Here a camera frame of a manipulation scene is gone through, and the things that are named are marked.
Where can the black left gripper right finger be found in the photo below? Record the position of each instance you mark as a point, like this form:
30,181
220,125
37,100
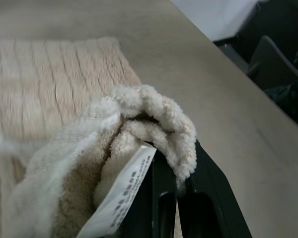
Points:
208,210

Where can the dark chair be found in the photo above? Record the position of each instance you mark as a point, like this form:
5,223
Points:
270,62

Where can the beige cloth white trim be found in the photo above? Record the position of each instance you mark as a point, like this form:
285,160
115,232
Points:
52,86

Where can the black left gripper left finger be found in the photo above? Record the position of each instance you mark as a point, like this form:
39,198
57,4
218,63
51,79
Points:
149,210

